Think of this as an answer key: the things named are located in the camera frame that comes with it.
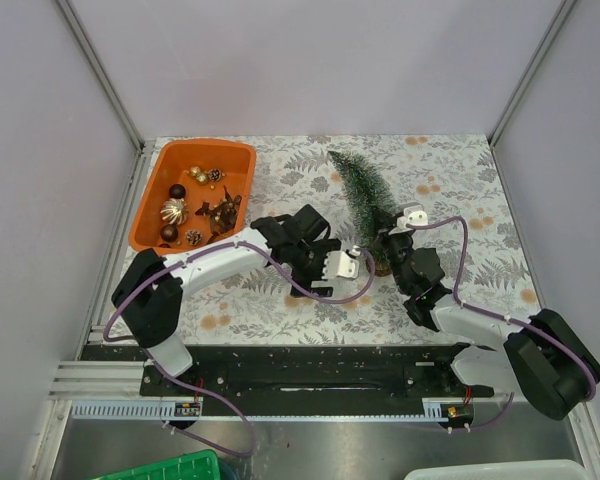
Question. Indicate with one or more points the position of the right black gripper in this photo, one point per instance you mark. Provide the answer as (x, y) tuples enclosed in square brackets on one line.
[(386, 237)]

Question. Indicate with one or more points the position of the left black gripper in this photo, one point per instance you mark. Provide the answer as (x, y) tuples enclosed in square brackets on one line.
[(322, 249)]

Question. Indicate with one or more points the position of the small green christmas tree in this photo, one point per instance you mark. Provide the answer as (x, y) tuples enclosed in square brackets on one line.
[(369, 199)]

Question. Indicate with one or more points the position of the orange plastic bin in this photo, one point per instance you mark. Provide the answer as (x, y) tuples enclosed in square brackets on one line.
[(236, 159)]

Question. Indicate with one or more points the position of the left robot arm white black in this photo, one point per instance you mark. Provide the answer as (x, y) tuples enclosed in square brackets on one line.
[(149, 296)]

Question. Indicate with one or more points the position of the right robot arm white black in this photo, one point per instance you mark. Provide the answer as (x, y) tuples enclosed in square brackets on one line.
[(541, 358)]

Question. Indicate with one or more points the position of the floral patterned table mat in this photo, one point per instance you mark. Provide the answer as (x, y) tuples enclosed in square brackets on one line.
[(454, 177)]

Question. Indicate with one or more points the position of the brown leaf decoration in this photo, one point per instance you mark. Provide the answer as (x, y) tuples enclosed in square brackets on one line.
[(223, 216)]

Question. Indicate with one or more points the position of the frosted pine cone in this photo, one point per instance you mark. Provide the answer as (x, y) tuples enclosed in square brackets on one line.
[(194, 237)]

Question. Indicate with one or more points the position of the small gold ornament cluster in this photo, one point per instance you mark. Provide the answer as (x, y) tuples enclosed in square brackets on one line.
[(203, 177)]

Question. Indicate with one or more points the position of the dark brown bauble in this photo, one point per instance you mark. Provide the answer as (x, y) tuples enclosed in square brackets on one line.
[(177, 191), (169, 233)]

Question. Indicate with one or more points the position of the gold striped bauble ornament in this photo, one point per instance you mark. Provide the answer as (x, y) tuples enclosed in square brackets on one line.
[(174, 211)]

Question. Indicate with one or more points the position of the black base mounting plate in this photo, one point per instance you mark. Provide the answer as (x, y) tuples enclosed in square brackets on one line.
[(325, 377)]

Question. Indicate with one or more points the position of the green plastic crate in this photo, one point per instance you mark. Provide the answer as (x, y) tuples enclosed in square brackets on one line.
[(201, 465)]

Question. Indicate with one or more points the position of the white plastic container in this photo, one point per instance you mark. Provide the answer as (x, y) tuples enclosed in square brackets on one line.
[(522, 470)]

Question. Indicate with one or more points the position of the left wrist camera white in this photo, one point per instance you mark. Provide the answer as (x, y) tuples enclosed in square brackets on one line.
[(342, 264)]

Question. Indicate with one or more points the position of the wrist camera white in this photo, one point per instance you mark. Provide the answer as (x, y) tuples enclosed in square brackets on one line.
[(342, 264), (413, 215)]

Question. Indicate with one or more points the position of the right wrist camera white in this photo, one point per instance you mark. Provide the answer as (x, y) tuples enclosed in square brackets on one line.
[(413, 215)]

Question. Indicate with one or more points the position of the white slotted cable duct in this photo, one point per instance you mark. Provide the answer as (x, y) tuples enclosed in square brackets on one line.
[(419, 411)]

